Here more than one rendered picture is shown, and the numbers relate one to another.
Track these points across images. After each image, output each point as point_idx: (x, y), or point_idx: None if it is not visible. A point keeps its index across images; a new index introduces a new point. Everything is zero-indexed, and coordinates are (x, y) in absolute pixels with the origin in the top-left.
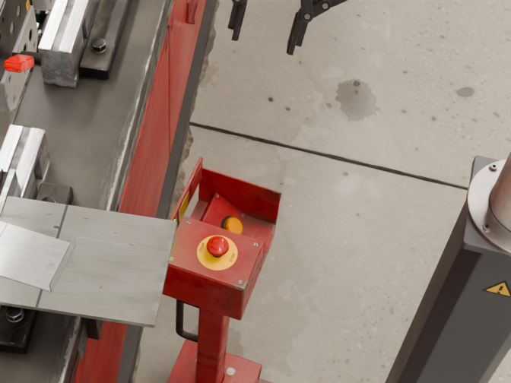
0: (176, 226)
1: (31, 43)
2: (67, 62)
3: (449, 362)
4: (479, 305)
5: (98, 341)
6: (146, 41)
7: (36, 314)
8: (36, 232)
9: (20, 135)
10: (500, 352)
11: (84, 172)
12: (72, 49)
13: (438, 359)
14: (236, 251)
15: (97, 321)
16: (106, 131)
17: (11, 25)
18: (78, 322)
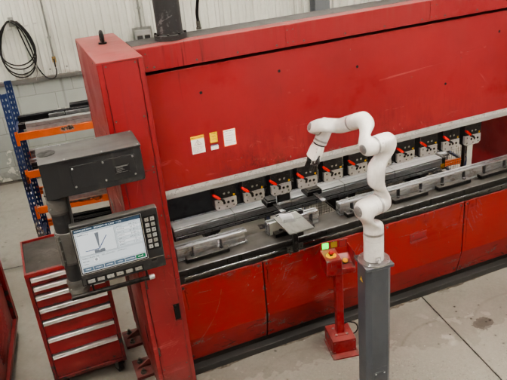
0: (330, 247)
1: (313, 182)
2: (339, 206)
3: (361, 317)
4: (360, 286)
5: (300, 264)
6: None
7: (284, 234)
8: (293, 216)
9: (313, 209)
10: (367, 314)
11: (321, 225)
12: (341, 204)
13: (359, 314)
14: (334, 257)
15: (294, 245)
16: (334, 223)
17: (306, 172)
18: (289, 240)
